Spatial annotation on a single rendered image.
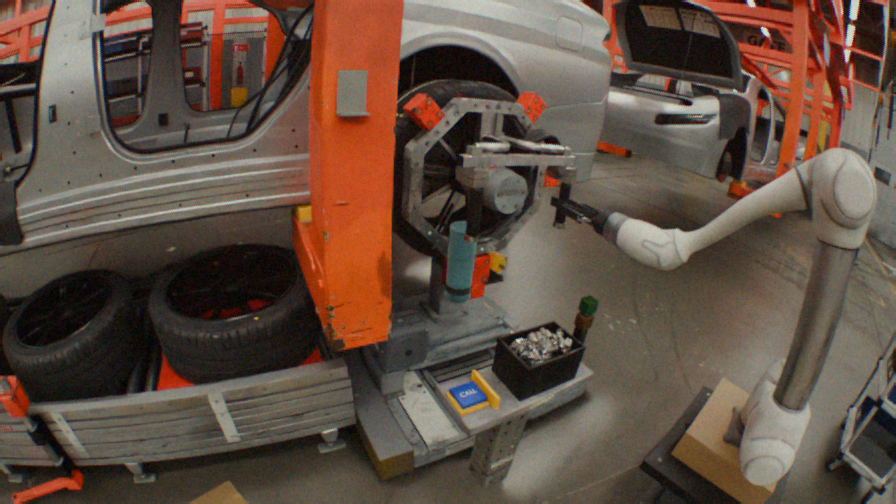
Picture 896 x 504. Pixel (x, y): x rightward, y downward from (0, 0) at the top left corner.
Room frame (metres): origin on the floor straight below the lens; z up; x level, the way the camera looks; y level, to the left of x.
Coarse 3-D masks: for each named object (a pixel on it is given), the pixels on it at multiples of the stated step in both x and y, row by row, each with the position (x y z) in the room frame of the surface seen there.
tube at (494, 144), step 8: (488, 112) 1.24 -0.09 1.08; (480, 120) 1.24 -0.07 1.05; (480, 128) 1.24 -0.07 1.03; (480, 136) 1.22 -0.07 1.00; (488, 136) 1.20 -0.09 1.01; (480, 144) 1.02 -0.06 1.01; (488, 144) 1.03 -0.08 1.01; (496, 144) 1.05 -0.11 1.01; (504, 144) 1.06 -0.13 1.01; (472, 152) 1.00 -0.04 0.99; (480, 152) 1.01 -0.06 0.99; (488, 152) 1.04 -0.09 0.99
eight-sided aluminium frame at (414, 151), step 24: (456, 120) 1.19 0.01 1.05; (528, 120) 1.34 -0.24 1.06; (408, 144) 1.17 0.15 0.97; (432, 144) 1.15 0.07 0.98; (408, 168) 1.16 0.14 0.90; (528, 168) 1.42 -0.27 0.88; (408, 192) 1.13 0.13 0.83; (528, 192) 1.41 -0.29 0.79; (408, 216) 1.12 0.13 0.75; (528, 216) 1.37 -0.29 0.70; (432, 240) 1.16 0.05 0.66; (480, 240) 1.31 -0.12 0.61; (504, 240) 1.31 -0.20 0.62
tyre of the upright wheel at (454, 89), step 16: (432, 80) 1.47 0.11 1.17; (448, 80) 1.41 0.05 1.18; (400, 96) 1.38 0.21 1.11; (432, 96) 1.24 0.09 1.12; (448, 96) 1.27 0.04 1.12; (464, 96) 1.30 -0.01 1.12; (480, 96) 1.33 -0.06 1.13; (496, 96) 1.36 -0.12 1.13; (512, 96) 1.42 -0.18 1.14; (400, 112) 1.25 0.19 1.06; (400, 128) 1.19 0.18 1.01; (416, 128) 1.21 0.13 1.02; (400, 144) 1.19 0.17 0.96; (400, 160) 1.19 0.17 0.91; (400, 176) 1.19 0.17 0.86; (400, 192) 1.19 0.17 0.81; (400, 208) 1.19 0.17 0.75; (400, 224) 1.20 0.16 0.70; (416, 240) 1.23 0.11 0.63; (432, 256) 1.27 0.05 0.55
